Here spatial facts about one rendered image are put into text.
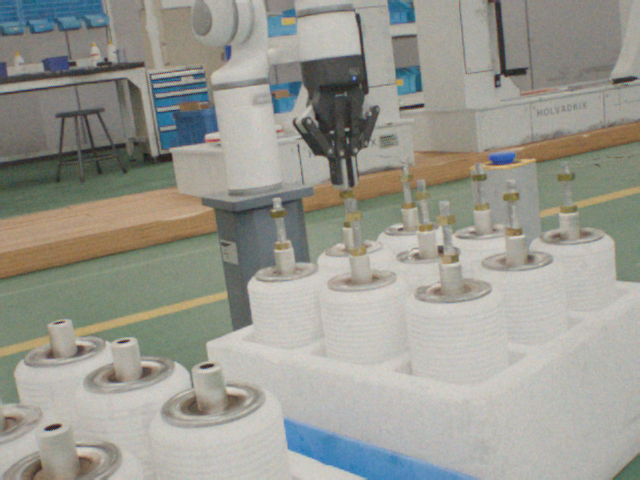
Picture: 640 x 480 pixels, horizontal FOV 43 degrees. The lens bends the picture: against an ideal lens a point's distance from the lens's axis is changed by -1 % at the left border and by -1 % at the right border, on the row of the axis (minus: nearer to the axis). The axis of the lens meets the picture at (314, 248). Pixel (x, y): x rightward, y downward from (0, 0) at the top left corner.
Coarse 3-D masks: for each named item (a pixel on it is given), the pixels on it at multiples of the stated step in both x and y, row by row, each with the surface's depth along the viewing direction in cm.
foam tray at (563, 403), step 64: (576, 320) 90; (256, 384) 92; (320, 384) 85; (384, 384) 78; (448, 384) 75; (512, 384) 74; (576, 384) 82; (384, 448) 80; (448, 448) 74; (512, 448) 74; (576, 448) 83
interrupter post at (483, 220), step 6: (480, 216) 102; (486, 216) 102; (480, 222) 103; (486, 222) 103; (492, 222) 103; (480, 228) 103; (486, 228) 103; (492, 228) 103; (480, 234) 103; (486, 234) 103
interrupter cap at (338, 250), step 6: (366, 240) 107; (372, 240) 106; (336, 246) 106; (342, 246) 106; (366, 246) 105; (372, 246) 103; (378, 246) 103; (330, 252) 103; (336, 252) 103; (342, 252) 102; (348, 252) 102; (372, 252) 101
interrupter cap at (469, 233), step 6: (468, 228) 107; (474, 228) 106; (498, 228) 105; (504, 228) 104; (456, 234) 103; (462, 234) 104; (468, 234) 103; (474, 234) 104; (492, 234) 101; (498, 234) 100; (504, 234) 101
